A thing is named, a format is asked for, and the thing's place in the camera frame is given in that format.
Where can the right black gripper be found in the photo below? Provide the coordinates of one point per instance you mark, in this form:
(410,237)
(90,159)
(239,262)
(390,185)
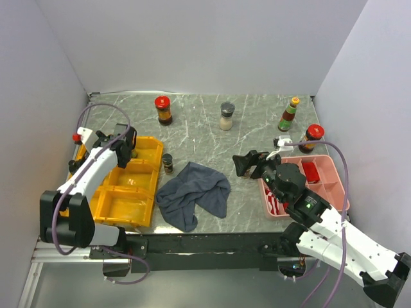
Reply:
(252,158)

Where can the pink compartment tray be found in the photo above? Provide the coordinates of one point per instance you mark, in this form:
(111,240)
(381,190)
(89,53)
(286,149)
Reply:
(330,186)

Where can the red lid sauce jar left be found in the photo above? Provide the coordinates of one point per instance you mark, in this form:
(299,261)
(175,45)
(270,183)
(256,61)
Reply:
(163,105)

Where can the small black lid spice jar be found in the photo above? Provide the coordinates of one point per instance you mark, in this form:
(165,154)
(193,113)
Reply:
(167,161)

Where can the yellow compartment organizer tray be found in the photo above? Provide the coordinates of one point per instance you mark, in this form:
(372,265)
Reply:
(122,197)

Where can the round black cap dark bottle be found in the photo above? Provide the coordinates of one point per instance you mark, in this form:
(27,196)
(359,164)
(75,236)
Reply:
(74,165)

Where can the yellow cap chili sauce bottle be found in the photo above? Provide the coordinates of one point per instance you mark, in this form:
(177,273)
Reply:
(288,115)

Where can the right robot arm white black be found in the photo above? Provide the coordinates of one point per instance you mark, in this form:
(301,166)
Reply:
(318,230)

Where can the aluminium frame rail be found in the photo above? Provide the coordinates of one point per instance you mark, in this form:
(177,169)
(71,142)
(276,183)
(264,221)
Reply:
(45,253)

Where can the red lid sauce jar right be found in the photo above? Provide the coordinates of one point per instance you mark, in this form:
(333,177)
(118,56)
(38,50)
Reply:
(313,133)

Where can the salt grinder black top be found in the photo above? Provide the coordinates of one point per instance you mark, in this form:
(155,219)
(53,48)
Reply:
(227,109)

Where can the yellow cap green label bottle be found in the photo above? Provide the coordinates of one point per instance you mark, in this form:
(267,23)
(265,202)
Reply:
(134,154)

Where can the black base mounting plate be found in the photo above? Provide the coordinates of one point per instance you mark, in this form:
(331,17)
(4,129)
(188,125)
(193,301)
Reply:
(163,252)

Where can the dark blue cloth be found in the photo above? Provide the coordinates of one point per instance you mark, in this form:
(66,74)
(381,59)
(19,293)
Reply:
(194,185)

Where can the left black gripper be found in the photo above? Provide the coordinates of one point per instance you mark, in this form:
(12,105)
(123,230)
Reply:
(100,135)

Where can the red white striped packet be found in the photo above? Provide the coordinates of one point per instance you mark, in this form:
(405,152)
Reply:
(274,207)

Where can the red lid sauce jar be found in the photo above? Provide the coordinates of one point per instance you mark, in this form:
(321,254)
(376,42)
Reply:
(163,105)
(313,133)

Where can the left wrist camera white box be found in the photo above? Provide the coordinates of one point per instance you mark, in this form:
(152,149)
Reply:
(84,136)

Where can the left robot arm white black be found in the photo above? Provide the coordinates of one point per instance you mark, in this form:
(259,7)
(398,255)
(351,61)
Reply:
(65,214)

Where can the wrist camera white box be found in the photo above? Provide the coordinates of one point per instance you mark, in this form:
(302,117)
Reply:
(281,145)
(84,136)

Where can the red packet in tray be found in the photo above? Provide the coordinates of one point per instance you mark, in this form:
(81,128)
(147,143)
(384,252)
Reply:
(311,172)

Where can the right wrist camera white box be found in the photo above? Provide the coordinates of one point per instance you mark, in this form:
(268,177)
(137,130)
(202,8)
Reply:
(281,145)

